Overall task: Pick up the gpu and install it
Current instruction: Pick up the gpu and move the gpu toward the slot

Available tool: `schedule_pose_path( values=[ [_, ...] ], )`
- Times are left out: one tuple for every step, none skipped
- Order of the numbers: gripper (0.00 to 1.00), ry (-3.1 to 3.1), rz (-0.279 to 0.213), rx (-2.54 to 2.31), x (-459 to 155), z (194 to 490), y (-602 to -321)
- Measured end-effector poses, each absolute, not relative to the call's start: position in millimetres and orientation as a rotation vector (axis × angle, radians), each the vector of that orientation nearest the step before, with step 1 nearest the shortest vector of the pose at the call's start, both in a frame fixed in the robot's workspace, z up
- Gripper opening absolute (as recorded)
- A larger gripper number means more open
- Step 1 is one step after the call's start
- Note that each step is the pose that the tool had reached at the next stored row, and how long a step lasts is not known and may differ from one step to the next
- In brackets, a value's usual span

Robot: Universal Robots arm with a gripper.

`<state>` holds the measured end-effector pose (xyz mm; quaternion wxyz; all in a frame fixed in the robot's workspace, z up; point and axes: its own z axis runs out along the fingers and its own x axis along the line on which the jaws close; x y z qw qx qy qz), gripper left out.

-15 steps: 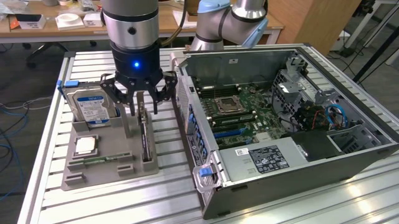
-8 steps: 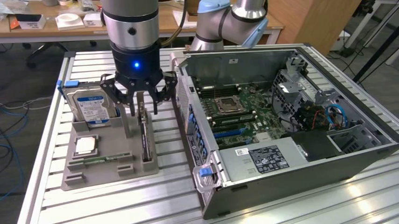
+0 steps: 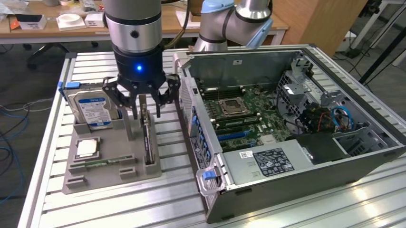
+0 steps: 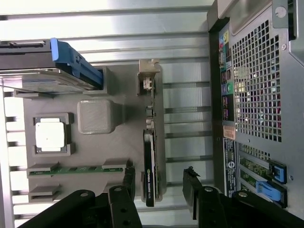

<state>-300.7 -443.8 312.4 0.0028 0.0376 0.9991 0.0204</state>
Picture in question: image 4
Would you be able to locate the green RAM stick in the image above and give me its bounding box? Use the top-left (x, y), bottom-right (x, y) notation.
top-left (28, 167), bottom-right (124, 175)

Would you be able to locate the grey plastic parts rack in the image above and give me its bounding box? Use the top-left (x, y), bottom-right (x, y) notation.
top-left (13, 66), bottom-right (166, 205)

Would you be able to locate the open black PC case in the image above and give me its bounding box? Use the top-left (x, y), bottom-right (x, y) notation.
top-left (206, 0), bottom-right (304, 214)

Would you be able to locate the hard disk in blue caddy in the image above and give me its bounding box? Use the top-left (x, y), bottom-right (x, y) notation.
top-left (0, 38), bottom-right (104, 93)

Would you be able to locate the silver CPU chip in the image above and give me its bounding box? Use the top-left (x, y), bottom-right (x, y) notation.
top-left (35, 122), bottom-right (65, 149)

